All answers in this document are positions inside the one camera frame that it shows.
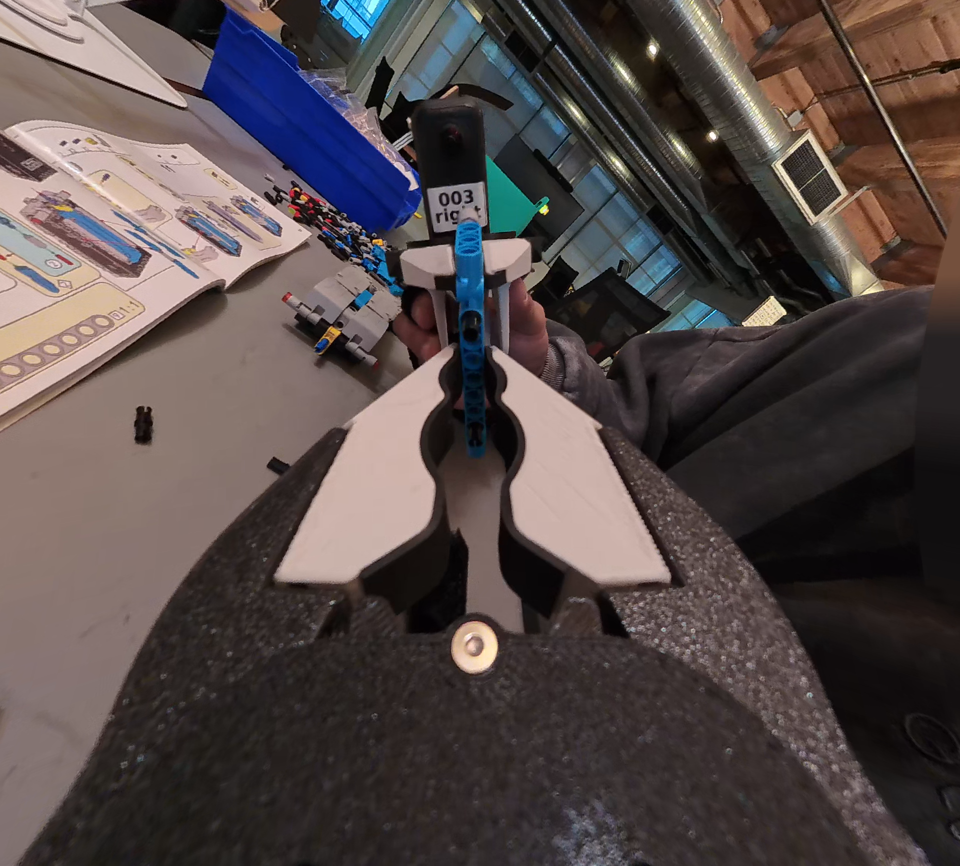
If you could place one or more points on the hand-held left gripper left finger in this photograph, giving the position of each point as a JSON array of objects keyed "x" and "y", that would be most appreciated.
[{"x": 360, "y": 499}]

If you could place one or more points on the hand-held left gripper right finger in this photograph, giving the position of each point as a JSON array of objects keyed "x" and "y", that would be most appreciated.
[{"x": 585, "y": 499}]

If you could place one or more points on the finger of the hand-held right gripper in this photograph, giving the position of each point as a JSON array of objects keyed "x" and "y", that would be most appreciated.
[
  {"x": 427, "y": 265},
  {"x": 510, "y": 259}
]

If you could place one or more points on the blue perforated building beam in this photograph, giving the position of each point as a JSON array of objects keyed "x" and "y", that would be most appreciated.
[{"x": 472, "y": 266}]

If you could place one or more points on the black connector pin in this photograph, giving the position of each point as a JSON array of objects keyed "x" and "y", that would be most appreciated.
[
  {"x": 278, "y": 465},
  {"x": 144, "y": 424},
  {"x": 469, "y": 323}
]

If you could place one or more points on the grey desk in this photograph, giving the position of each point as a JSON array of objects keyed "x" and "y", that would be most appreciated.
[{"x": 187, "y": 469}]

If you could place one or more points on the person's right hand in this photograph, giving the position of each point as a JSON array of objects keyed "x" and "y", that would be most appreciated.
[{"x": 531, "y": 334}]

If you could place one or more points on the teal felt bag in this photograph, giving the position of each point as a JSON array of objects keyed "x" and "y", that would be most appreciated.
[{"x": 514, "y": 199}]

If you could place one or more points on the large black display screen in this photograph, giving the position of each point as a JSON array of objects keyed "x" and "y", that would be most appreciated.
[{"x": 540, "y": 184}]

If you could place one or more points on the grey black motor block assembly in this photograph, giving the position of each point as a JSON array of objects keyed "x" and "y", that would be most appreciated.
[{"x": 345, "y": 311}]

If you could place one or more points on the pile of clear plastic bags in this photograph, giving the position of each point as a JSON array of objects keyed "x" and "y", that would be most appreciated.
[{"x": 352, "y": 124}]

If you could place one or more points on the pile of small building pieces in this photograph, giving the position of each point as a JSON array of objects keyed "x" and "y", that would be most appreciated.
[{"x": 330, "y": 221}]

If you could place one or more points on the black mesh office chair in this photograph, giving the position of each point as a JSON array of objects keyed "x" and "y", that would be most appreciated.
[{"x": 622, "y": 311}]

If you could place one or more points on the blue plastic bin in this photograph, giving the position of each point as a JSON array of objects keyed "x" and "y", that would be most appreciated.
[{"x": 300, "y": 124}]

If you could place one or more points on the white printed sheet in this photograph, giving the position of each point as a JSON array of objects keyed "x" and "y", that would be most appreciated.
[{"x": 765, "y": 311}]

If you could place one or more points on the white ceiling air vent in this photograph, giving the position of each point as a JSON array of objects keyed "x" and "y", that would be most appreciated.
[{"x": 810, "y": 178}]

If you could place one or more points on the open instruction booklet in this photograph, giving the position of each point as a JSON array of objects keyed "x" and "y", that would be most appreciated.
[{"x": 112, "y": 244}]

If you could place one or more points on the person's dark jacket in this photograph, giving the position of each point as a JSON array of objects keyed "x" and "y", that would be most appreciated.
[{"x": 862, "y": 656}]

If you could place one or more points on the white wooden-top laptop stand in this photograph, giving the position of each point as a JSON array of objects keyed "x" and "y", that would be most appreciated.
[{"x": 90, "y": 19}]

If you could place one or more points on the silver ventilation duct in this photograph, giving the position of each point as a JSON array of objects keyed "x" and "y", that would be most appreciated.
[{"x": 690, "y": 56}]

